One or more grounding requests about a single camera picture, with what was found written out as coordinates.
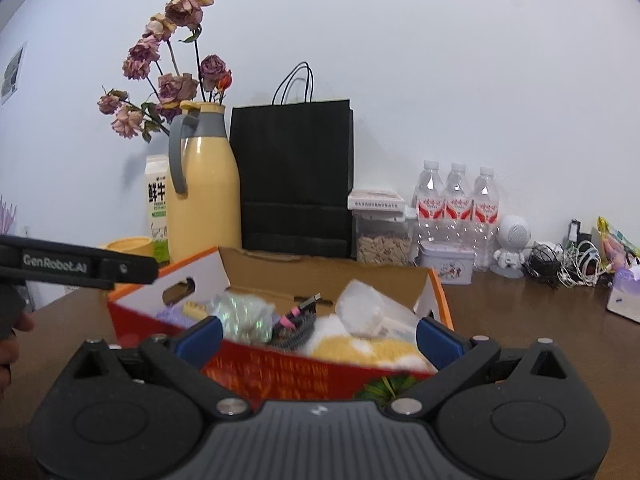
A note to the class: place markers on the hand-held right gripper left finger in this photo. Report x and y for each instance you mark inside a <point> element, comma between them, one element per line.
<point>202,340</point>

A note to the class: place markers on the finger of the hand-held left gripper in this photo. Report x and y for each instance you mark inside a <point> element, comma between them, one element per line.
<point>132,271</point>

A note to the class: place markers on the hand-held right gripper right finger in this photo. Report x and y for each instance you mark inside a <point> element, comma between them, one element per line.
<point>437,342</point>

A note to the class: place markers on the iridescent plastic bag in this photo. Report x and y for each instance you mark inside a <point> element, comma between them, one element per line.
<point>245,317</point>

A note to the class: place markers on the translucent white plastic container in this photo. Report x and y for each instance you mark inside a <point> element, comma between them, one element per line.
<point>370,310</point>

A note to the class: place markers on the red cardboard box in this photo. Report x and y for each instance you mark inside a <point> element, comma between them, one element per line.
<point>300,370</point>

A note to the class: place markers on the person's left hand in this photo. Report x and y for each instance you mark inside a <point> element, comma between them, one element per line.
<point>10,360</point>

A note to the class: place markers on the yellow ceramic mug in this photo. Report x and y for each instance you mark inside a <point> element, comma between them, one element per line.
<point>130,246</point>

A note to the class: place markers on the white milk carton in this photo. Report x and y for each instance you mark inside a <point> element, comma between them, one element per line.
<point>157,210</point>

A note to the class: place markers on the purple spiky plant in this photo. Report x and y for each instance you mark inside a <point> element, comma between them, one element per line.
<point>6,217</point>

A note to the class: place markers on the white and yellow plush toy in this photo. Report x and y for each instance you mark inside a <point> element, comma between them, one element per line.
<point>360,350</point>

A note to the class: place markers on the pale printed tin box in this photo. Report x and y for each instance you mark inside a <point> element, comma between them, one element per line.
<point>447,265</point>

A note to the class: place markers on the clear container of seeds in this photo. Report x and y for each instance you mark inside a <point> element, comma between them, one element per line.
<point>382,247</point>

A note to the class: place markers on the white robot figurine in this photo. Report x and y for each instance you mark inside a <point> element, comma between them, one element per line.
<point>512,245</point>

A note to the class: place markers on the flat white box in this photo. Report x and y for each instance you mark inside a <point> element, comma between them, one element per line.
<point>376,199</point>

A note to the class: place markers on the dried pink rose bouquet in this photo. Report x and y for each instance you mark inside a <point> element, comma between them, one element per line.
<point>172,87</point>

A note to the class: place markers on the black paper bag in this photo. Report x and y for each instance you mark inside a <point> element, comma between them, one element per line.
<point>295,175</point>

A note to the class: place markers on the purple tissue box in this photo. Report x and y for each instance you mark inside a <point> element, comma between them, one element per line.
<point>627,295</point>

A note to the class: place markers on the colourful snack packet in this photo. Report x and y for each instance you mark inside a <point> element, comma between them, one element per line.
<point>617,242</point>

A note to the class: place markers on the wall poster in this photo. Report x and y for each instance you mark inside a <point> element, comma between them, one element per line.
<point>12,75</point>

